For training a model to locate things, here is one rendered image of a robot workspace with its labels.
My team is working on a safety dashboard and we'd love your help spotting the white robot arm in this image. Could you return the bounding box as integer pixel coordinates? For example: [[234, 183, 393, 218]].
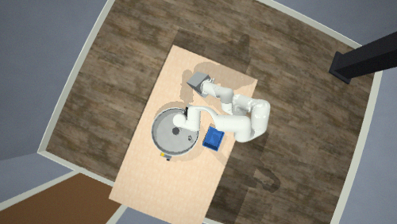
[[173, 79, 271, 142]]

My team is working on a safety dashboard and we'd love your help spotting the blue square tray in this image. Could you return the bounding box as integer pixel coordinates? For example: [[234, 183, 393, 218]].
[[202, 126, 224, 151]]

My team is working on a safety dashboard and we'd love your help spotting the grey round turning table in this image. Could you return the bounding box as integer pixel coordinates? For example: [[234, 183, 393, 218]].
[[151, 107, 199, 161]]

